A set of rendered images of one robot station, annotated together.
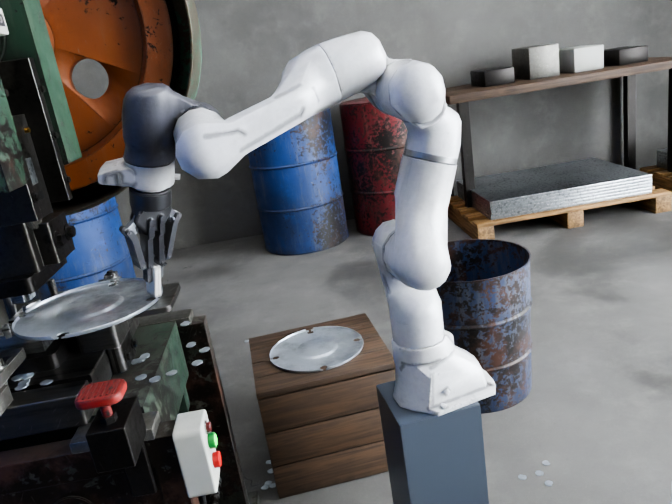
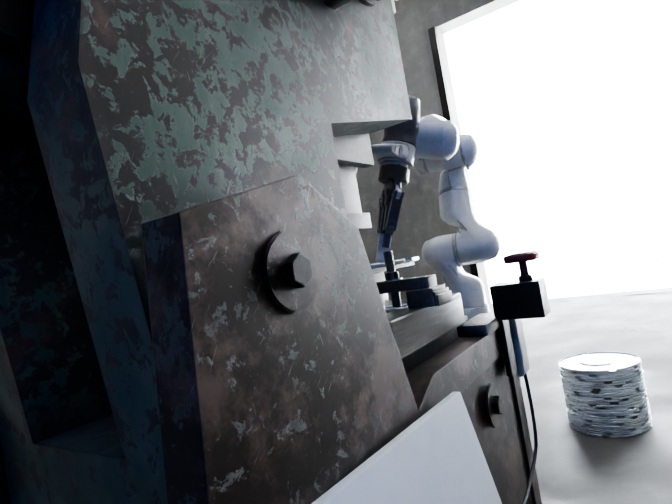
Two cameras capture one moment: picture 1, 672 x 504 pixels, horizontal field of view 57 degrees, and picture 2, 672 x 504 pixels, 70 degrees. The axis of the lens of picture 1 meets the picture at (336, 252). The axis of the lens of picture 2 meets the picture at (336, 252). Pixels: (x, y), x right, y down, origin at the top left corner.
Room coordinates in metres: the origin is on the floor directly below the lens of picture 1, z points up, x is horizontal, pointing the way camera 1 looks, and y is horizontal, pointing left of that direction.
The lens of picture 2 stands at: (0.56, 1.36, 0.80)
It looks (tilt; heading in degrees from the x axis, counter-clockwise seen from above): 2 degrees up; 307
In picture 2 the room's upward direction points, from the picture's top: 10 degrees counter-clockwise
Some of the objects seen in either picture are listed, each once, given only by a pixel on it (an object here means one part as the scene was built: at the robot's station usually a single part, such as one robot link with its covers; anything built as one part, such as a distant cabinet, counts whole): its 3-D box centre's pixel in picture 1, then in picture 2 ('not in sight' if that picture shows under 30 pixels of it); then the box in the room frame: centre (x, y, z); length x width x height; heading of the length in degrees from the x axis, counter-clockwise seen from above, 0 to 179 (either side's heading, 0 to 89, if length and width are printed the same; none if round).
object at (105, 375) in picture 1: (42, 365); (328, 330); (1.17, 0.63, 0.68); 0.45 x 0.30 x 0.06; 3
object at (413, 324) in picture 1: (406, 278); (452, 270); (1.23, -0.14, 0.71); 0.18 x 0.11 x 0.25; 11
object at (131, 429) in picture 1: (126, 460); (523, 324); (0.87, 0.39, 0.62); 0.10 x 0.06 x 0.20; 3
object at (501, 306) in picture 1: (471, 323); not in sight; (1.94, -0.43, 0.24); 0.42 x 0.42 x 0.48
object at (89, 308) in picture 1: (90, 306); (353, 269); (1.17, 0.51, 0.78); 0.29 x 0.29 x 0.01
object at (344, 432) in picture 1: (325, 398); not in sight; (1.70, 0.10, 0.18); 0.40 x 0.38 x 0.35; 98
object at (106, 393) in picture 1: (106, 410); (524, 271); (0.85, 0.39, 0.72); 0.07 x 0.06 x 0.08; 93
